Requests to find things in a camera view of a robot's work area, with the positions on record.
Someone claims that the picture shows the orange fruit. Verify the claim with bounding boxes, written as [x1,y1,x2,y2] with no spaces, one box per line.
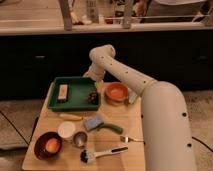
[45,138,60,154]

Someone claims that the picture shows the orange bowl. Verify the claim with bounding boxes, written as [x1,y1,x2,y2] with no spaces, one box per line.
[105,82,128,103]

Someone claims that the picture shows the white cup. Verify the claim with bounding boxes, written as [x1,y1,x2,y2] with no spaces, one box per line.
[58,121,76,141]

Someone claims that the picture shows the dark red bowl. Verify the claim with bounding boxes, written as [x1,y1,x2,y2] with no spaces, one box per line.
[34,132,62,160]

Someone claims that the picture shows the green cucumber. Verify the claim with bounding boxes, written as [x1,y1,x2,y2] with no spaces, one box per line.
[97,123,123,134]

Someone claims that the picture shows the wooden block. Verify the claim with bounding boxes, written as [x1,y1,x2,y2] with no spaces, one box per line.
[57,84,68,102]

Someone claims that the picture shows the blue sponge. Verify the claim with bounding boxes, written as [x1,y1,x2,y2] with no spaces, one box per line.
[83,115,103,131]

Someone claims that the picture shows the small metal cup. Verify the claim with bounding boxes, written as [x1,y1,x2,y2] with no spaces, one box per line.
[73,131,87,148]

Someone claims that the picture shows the green plastic tray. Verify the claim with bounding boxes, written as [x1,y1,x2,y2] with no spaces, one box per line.
[47,76,101,112]

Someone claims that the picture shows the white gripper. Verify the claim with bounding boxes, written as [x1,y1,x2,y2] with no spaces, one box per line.
[84,65,104,82]

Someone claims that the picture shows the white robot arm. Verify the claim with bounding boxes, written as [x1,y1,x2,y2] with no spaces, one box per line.
[85,44,197,171]

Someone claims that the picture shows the black cable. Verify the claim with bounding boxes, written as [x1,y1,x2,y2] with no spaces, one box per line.
[192,135,213,154]

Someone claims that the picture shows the dark purple grapes bunch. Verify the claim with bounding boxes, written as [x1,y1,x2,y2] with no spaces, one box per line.
[87,91,98,103]

